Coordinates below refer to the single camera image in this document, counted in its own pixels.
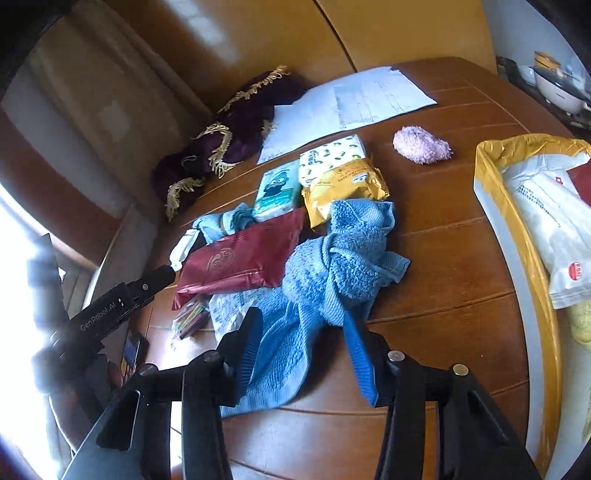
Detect white blue printed tissue pack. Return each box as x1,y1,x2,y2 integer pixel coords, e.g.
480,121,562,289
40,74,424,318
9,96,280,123
208,287,274,344

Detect large blue towel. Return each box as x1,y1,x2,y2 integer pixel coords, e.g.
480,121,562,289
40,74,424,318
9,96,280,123
221,199,411,418

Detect small light blue cloth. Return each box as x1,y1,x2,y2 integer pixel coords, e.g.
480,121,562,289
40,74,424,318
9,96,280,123
191,203,256,244

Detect teal bear tissue pack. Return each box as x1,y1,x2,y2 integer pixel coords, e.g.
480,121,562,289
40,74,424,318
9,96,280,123
252,160,301,222

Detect yellow orange tissue pack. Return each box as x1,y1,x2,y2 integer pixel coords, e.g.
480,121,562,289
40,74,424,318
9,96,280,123
301,159,390,228

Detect lemon print tissue pack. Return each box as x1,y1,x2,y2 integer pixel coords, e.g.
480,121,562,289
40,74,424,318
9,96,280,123
298,134,367,187

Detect yellow cloth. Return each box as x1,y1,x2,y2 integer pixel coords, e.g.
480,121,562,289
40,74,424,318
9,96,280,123
567,300,591,351

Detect pink fluffy soft ball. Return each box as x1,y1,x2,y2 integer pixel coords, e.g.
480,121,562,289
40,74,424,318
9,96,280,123
393,126,453,165

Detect dark red tissue pack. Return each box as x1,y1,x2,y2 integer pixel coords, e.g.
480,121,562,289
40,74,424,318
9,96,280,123
568,161,591,206

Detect black smartphone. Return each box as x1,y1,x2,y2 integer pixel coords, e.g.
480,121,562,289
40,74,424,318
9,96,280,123
119,331,149,384

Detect coloured pens bundle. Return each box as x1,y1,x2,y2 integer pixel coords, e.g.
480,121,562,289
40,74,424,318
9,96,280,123
171,295,209,340

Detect small white wipes packet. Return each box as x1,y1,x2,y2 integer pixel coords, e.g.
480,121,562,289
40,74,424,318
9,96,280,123
169,228,200,272

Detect dark purple gold-fringed cloth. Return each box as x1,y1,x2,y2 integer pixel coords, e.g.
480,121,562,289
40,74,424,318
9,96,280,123
150,65,310,221

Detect white paper sheets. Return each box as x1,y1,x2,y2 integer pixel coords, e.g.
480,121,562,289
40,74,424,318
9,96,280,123
257,66,436,164

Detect cluttered dark side table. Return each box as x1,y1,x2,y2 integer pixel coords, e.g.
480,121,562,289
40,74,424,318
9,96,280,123
496,50,591,135

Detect white electric cooking pot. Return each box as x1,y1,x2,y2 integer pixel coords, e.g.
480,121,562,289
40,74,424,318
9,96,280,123
533,66,590,115

